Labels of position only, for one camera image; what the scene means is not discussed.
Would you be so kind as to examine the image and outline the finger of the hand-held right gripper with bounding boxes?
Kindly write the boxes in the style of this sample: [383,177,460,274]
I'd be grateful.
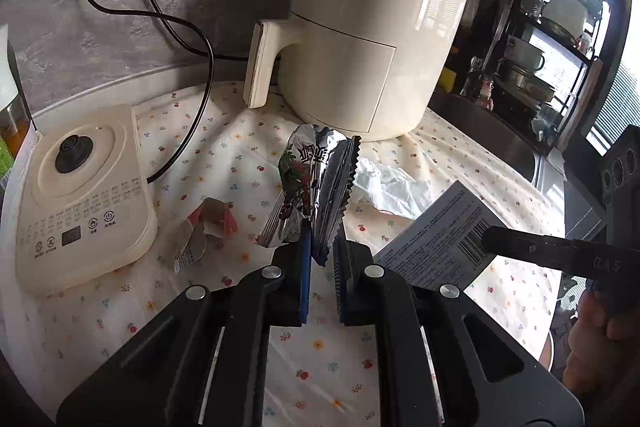
[479,226,640,282]

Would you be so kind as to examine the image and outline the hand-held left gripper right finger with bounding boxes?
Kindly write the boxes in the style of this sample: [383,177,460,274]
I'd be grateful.
[331,232,586,427]

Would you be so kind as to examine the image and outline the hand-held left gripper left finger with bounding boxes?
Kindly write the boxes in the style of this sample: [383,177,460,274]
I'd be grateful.
[56,227,315,427]

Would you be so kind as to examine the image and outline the white barcode card box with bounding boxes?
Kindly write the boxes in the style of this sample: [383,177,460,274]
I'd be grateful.
[374,179,501,293]

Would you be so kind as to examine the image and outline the silver foil packet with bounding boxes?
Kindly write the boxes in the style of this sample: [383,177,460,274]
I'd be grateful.
[256,123,362,268]

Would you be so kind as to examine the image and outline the person's right hand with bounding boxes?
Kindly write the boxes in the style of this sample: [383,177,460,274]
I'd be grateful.
[562,279,640,403]

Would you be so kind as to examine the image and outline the window blinds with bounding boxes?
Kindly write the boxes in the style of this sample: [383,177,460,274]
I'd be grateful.
[585,52,640,152]

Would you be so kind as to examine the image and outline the red paper wrapper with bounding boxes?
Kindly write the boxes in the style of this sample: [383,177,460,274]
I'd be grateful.
[172,197,238,275]

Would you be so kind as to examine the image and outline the crumpled white plastic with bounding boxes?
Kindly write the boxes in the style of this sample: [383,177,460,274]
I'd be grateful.
[350,157,433,215]

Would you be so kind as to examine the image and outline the steel sink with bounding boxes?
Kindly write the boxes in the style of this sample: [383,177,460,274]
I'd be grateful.
[427,92,546,188]

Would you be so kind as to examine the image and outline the steel pot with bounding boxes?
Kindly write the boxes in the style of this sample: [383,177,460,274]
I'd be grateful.
[495,59,558,105]

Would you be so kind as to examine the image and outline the floral white tablecloth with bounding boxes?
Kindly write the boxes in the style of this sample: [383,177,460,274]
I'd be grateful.
[10,79,566,427]

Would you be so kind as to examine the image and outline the white enamel pot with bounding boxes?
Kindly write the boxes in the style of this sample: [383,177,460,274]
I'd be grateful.
[505,34,546,72]

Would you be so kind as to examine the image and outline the small pink bottle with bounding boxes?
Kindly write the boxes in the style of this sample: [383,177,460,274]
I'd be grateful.
[477,74,496,110]

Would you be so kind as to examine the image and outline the white plastic container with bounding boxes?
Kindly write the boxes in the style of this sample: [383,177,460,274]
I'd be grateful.
[542,0,591,38]

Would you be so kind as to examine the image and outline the black dish rack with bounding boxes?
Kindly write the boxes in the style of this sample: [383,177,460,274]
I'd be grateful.
[492,0,608,155]

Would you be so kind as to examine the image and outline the cream kettle base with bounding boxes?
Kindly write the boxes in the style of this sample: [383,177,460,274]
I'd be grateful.
[14,103,160,298]

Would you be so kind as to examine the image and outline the cream air fryer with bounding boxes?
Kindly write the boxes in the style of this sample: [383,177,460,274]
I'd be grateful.
[243,0,473,142]

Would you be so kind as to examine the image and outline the bottle with orange liquid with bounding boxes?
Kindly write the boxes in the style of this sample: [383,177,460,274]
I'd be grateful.
[0,24,37,195]

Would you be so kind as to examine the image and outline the black kettle base cable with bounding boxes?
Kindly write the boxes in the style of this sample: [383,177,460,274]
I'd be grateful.
[69,0,217,184]

